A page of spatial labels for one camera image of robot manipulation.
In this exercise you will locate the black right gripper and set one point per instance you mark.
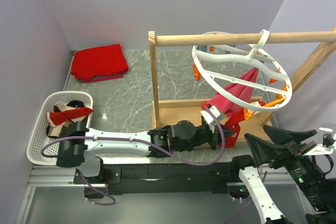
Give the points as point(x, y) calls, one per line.
point(262, 149)

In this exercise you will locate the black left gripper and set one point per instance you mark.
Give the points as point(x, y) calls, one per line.
point(216, 137)

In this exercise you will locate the red sock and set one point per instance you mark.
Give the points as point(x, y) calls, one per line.
point(74, 115)
point(237, 124)

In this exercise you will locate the black striped sock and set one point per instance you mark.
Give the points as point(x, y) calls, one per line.
point(75, 104)

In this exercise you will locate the cream brown striped sock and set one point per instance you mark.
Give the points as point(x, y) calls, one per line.
point(57, 131)

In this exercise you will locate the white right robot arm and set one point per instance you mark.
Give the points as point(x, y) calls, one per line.
point(305, 173)

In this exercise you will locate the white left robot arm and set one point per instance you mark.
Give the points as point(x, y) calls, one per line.
point(80, 141)

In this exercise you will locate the white round clip hanger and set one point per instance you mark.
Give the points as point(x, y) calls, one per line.
point(271, 77)

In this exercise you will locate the pink hanging cloth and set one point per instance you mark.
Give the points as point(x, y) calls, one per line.
point(240, 91)

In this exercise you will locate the orange clip right rim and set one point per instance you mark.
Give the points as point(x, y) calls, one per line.
point(278, 100)

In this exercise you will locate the orange clip back right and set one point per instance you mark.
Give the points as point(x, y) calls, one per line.
point(285, 87)

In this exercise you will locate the orange clip front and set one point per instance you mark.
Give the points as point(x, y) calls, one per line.
point(196, 73)

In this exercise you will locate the wooden clothes rack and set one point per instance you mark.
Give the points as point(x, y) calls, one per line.
point(174, 92)

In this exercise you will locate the teal clip front left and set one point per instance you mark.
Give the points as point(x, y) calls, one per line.
point(202, 48)

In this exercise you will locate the folded red cloth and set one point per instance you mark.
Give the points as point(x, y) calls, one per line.
point(104, 62)

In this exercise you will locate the white perforated plastic basket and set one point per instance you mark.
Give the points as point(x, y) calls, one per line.
point(39, 138)

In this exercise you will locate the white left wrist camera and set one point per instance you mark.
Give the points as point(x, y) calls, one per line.
point(212, 115)

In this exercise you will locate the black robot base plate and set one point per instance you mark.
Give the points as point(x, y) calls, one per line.
point(122, 179)

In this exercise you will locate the aluminium frame rail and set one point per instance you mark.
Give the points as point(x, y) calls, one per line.
point(46, 186)

